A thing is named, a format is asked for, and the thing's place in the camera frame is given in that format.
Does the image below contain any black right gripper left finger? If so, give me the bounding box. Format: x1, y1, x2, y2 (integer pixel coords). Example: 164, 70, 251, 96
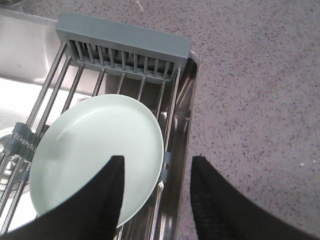
0, 155, 125, 240

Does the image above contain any grey steel drying rack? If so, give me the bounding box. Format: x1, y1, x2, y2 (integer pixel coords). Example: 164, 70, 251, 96
0, 9, 187, 240

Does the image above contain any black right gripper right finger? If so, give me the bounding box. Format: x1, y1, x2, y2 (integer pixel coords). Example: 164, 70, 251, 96
189, 155, 315, 240

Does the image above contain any stainless steel sink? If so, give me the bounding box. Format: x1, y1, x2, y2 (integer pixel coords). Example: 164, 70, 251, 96
0, 12, 197, 240

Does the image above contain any steel sink drain plug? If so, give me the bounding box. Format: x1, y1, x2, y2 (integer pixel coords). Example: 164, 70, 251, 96
0, 126, 24, 198

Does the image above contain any light green round plate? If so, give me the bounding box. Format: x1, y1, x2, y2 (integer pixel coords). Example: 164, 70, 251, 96
29, 94, 164, 226

